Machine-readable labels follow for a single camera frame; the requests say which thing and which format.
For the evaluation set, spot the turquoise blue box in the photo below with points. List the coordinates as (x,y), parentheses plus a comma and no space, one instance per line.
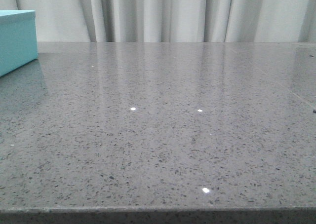
(18,39)

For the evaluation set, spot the grey pleated curtain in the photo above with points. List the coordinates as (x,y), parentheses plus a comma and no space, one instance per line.
(171,20)

